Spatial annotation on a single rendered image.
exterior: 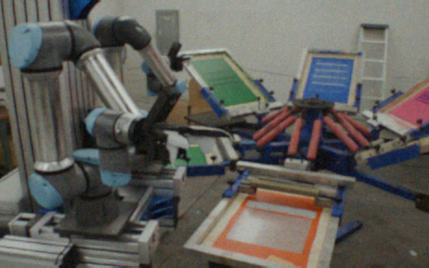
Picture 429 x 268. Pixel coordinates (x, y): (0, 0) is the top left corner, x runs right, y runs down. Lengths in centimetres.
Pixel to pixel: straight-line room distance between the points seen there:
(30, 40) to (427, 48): 547
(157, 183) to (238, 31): 475
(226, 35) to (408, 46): 271
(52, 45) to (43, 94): 14
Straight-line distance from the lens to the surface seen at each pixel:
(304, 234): 184
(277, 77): 619
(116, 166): 98
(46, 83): 113
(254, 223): 189
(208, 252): 163
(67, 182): 120
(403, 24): 597
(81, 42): 116
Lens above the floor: 193
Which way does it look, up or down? 18 degrees down
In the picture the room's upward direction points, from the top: straight up
